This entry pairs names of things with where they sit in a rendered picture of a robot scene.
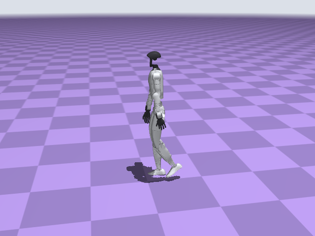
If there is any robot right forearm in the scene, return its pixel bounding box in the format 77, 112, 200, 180
146, 93, 153, 110

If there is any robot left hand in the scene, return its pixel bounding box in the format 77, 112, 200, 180
156, 114, 166, 130

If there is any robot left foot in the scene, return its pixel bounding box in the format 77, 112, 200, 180
166, 163, 182, 178

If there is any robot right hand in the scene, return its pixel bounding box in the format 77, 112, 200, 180
143, 106, 151, 123

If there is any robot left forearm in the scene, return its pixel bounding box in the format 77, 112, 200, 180
153, 93, 162, 118

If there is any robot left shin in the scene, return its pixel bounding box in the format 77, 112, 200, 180
156, 143, 176, 168

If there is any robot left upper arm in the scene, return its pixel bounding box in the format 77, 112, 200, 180
152, 72, 161, 97

